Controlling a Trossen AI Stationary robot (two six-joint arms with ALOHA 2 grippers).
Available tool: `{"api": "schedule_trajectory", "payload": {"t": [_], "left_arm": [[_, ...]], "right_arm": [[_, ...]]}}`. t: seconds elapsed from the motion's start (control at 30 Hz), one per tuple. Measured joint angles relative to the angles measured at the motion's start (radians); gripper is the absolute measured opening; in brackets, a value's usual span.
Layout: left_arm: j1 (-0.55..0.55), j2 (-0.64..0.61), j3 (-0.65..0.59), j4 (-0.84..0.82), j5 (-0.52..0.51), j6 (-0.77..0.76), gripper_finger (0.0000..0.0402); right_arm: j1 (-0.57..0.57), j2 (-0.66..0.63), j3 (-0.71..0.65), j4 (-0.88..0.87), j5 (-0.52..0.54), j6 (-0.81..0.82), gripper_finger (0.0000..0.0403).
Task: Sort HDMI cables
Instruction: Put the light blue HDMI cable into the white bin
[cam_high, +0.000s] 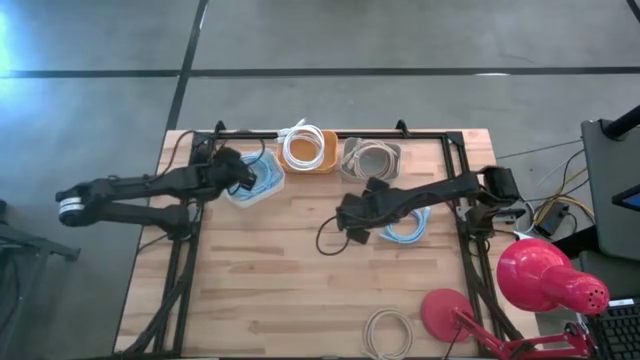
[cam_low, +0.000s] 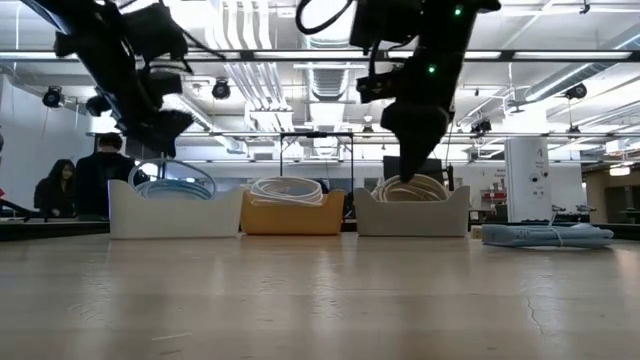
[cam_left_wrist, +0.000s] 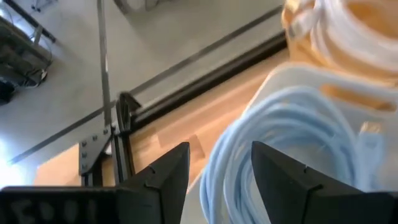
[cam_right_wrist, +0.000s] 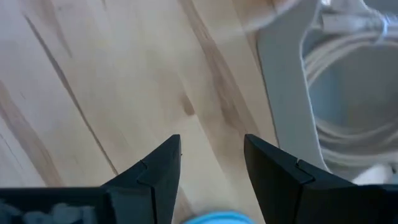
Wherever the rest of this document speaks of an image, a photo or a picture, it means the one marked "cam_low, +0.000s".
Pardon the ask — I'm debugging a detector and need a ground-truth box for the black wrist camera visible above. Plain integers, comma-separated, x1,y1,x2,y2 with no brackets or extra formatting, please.
122,3,190,62
348,0,424,50

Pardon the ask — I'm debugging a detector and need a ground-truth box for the orange plastic bin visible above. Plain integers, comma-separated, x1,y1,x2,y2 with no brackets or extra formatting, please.
239,188,346,236

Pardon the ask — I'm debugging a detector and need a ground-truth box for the light blue HDMI cable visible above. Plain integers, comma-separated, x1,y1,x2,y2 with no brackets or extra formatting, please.
472,222,615,250
128,158,218,201

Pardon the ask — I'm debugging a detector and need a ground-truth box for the white plastic bin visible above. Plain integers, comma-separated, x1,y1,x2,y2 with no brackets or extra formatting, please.
108,179,245,240

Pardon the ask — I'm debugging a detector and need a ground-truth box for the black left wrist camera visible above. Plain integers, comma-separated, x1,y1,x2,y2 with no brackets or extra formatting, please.
122,3,190,62

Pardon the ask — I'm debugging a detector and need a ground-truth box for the white pillar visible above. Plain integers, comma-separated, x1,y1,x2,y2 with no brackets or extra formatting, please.
503,137,551,224

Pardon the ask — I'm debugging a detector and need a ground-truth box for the person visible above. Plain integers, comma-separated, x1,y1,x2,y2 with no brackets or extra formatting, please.
33,158,77,219
74,132,150,220

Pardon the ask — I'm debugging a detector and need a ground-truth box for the silver ventilation duct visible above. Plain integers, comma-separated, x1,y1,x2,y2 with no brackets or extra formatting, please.
298,0,367,101

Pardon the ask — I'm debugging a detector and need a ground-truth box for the black hanging cable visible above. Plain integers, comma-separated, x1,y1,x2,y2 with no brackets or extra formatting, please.
444,107,459,166

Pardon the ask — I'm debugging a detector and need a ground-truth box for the black background frame stand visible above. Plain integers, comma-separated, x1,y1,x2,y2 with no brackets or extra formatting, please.
278,131,355,195

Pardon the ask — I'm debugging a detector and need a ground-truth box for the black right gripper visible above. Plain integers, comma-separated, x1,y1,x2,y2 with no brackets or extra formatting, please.
357,47,469,184

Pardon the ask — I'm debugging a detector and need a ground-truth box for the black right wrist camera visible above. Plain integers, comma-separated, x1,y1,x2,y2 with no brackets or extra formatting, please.
348,0,424,50

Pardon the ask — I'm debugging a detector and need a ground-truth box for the grey plastic bin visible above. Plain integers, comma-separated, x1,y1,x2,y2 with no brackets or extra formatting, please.
353,185,471,238

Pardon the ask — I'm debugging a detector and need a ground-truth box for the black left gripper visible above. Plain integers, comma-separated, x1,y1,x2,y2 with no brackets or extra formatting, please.
74,47,195,157

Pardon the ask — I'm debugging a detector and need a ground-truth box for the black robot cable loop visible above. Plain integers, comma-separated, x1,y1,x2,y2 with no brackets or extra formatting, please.
294,0,357,36

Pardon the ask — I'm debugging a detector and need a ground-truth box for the black overhead light bar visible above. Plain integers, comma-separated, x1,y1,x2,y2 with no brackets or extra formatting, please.
0,48,640,63

